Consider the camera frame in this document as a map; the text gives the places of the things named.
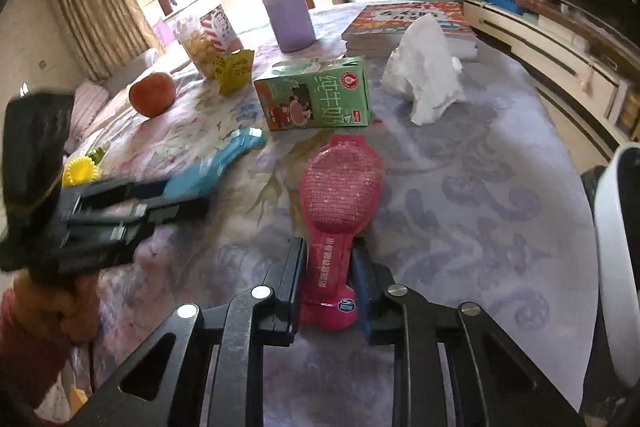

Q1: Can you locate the yellow plastic toy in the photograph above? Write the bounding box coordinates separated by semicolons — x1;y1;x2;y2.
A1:
62;157;103;188

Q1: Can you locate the green milk carton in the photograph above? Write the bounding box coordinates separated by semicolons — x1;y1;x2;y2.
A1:
254;57;372;131

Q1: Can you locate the white crumpled tissue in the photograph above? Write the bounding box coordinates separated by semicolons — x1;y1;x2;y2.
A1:
381;13;466;126

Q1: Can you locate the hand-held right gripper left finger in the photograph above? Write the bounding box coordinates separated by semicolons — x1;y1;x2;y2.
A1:
87;237;307;427

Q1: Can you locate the clear popcorn snack bag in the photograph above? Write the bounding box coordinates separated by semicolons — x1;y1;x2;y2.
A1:
175;3;243;80

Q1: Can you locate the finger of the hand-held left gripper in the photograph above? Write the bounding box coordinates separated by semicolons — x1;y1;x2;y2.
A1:
62;196;211;240
62;177;171;219

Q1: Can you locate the small yellow carton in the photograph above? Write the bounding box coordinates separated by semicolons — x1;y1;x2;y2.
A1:
214;48;255;96

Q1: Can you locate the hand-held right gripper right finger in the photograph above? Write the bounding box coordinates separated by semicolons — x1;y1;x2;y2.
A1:
351;242;586;427

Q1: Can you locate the person's left hand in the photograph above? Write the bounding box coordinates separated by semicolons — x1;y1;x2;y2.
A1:
12;274;101;343

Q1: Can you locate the person's left forearm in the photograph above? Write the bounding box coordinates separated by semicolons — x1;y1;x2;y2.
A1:
0;289;88;423

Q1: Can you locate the white waste bin black liner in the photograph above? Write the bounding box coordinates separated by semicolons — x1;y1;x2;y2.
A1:
580;144;640;388

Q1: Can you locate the white brown television cabinet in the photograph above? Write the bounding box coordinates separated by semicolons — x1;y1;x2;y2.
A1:
462;0;640;142

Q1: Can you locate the striped pink pillow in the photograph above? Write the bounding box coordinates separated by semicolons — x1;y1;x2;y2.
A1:
70;79;111;142

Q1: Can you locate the stack of colourful books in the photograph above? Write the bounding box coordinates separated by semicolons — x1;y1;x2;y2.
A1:
341;1;479;59

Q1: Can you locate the blue plastic paddle toy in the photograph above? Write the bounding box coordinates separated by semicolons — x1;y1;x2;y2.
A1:
162;128;267;198

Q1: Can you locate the red apple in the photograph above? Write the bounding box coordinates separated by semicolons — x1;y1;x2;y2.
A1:
128;72;177;118

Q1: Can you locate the beige sofa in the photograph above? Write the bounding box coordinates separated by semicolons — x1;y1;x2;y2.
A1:
65;47;161;148

